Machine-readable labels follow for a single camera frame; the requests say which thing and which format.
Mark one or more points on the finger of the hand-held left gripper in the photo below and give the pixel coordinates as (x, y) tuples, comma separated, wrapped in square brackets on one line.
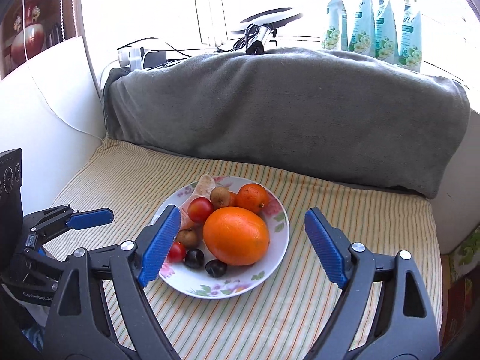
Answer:
[(90, 218), (48, 266)]

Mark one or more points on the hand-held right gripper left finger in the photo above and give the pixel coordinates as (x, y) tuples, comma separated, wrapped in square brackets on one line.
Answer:
[(159, 247)]

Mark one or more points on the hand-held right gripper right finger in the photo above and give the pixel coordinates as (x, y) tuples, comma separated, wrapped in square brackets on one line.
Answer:
[(326, 247)]

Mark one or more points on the red cherry tomato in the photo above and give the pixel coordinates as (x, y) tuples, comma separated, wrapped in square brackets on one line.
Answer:
[(200, 210), (177, 253)]

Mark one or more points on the brown longan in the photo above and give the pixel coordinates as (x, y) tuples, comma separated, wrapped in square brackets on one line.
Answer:
[(219, 197), (187, 237)]

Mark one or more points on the floral white plate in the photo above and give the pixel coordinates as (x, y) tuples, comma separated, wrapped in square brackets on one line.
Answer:
[(275, 247)]

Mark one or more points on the dark grape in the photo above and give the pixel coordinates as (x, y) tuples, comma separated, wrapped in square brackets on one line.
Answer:
[(215, 269)]

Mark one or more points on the peeled pomelo segment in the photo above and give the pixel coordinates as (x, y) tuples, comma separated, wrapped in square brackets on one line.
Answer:
[(204, 187)]

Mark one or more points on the large orange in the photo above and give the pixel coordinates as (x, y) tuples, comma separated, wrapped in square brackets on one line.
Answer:
[(236, 236)]

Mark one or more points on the small mandarin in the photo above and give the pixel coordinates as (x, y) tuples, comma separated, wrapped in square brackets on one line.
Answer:
[(253, 197), (232, 199)]

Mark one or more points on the white panel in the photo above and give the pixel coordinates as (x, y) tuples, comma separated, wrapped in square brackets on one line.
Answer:
[(48, 112)]

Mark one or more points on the striped yellow cloth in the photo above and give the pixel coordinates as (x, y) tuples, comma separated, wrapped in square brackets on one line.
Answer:
[(243, 326)]

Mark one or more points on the grey blanket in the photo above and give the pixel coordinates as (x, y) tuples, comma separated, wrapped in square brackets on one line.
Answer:
[(281, 120)]

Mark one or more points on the green carton box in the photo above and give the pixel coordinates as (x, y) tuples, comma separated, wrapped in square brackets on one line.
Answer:
[(467, 255)]

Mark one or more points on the red vase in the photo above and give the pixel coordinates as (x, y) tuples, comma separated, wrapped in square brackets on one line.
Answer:
[(30, 37)]

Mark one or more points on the white power strip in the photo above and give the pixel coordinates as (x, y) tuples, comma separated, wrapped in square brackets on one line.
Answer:
[(129, 60)]

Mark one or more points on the black power adapter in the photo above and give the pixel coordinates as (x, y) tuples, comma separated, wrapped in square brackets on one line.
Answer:
[(154, 59)]

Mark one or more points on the floral teal refill pouch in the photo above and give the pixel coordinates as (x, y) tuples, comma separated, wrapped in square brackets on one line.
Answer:
[(386, 33), (360, 30), (409, 41), (335, 26)]

